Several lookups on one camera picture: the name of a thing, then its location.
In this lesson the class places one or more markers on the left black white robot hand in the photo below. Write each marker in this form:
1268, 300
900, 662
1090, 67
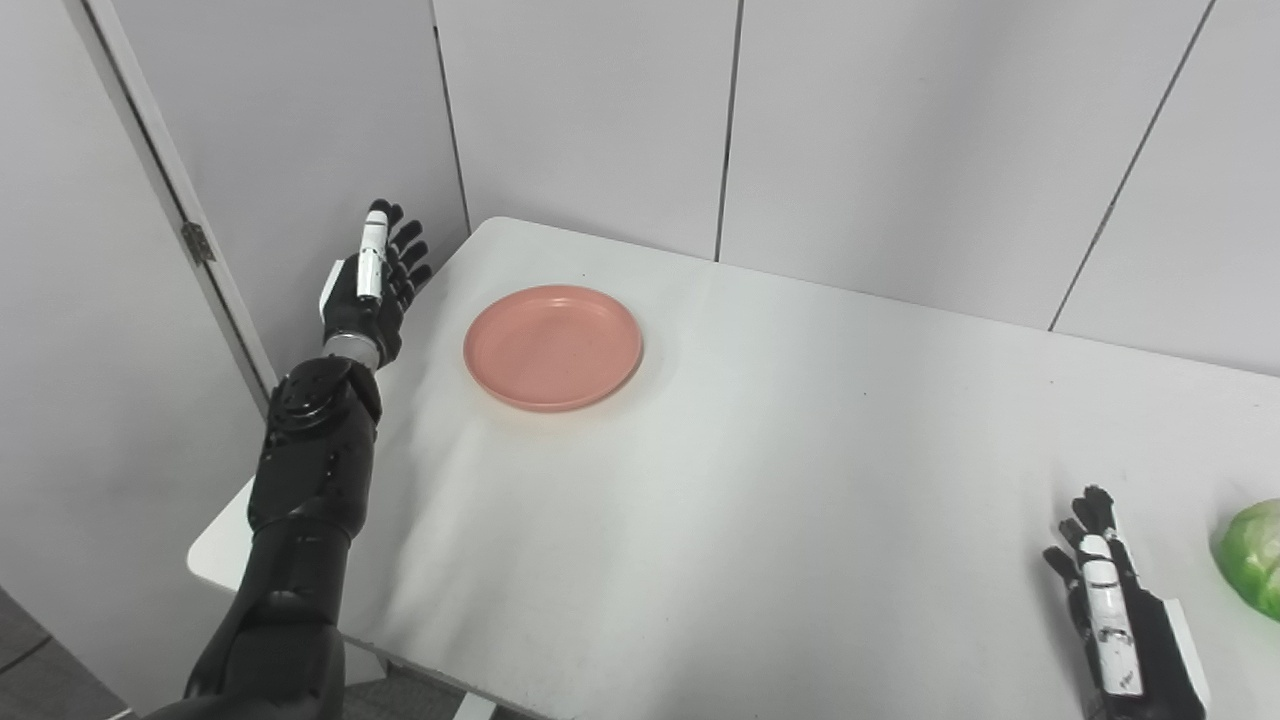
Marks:
370, 290

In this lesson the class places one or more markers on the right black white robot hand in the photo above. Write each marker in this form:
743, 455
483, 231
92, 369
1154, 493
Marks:
1120, 620

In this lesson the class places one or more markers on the green white cabbage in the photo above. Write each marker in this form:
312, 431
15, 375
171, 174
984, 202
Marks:
1255, 560

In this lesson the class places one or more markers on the pink plate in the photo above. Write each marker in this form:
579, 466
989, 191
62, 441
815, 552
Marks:
552, 347

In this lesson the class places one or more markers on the metal door hinge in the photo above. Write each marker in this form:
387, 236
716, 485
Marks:
197, 242

